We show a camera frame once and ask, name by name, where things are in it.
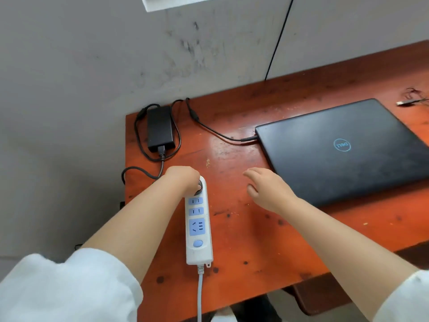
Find person's left hand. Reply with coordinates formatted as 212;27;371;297
163;166;202;198

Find person's right hand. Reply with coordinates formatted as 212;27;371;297
243;167;299;214

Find person's left forearm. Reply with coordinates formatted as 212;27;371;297
80;177;188;286

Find person's right forearm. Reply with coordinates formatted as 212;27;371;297
278;197;420;314

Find white power strip blue sockets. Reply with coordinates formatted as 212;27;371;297
185;176;214;268

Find black laptop power adapter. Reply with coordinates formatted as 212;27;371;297
146;106;176;153

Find black laptop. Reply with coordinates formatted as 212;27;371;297
255;98;429;208

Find black trousers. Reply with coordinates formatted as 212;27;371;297
231;294;283;322

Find dark brown wooden bench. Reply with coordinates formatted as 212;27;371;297
283;242;429;316

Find white shoe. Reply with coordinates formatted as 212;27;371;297
213;306;239;322

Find white left sleeve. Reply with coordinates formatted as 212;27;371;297
0;248;144;322

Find white sleeve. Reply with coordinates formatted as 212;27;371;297
373;270;429;322
0;248;144;322

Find white window sill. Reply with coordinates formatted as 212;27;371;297
140;0;229;13

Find white right sleeve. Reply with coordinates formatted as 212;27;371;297
373;270;429;322

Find black adapter mains cable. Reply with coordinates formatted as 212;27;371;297
121;146;167;185

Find black laptop charging cable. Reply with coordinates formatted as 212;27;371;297
134;98;259;162

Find grey power strip cable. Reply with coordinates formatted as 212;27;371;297
196;264;205;322

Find thin black wall cable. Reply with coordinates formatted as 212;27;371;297
264;0;296;81

